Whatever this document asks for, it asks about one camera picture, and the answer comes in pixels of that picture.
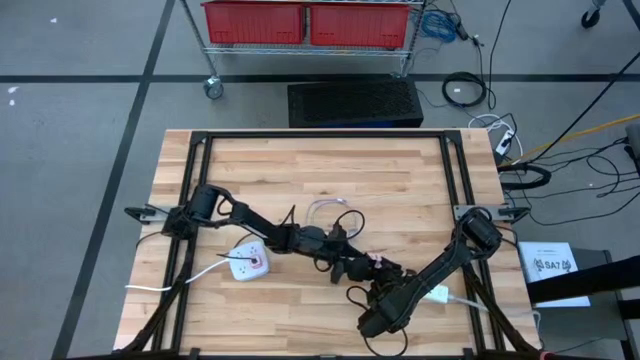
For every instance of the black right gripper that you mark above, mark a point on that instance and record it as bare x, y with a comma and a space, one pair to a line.
397, 290

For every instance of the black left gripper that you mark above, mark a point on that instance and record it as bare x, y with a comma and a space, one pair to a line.
325, 242

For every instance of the rectangular white power strip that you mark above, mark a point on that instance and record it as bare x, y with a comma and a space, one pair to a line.
439, 295

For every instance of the rounded white power strip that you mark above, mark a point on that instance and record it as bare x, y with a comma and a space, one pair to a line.
240, 270

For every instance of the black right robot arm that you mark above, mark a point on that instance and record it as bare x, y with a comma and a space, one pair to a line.
435, 270

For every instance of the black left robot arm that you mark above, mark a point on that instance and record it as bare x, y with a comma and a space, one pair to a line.
260, 225

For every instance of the grey metal mounting plate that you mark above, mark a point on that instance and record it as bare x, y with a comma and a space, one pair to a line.
155, 214
457, 211

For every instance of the white paper box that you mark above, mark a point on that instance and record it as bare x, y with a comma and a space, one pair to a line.
545, 250

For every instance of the black perforated metal box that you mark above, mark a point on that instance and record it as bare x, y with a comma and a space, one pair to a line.
355, 102

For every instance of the small white power strip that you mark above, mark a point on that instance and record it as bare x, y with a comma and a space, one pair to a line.
504, 144

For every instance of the grey cart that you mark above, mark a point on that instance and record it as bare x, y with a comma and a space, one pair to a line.
575, 330

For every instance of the black bar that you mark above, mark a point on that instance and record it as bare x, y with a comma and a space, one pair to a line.
600, 277

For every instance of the red plastic bin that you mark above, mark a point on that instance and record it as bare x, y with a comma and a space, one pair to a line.
360, 25
250, 22

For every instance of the black caster wheel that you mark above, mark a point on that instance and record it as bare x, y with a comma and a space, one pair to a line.
590, 19

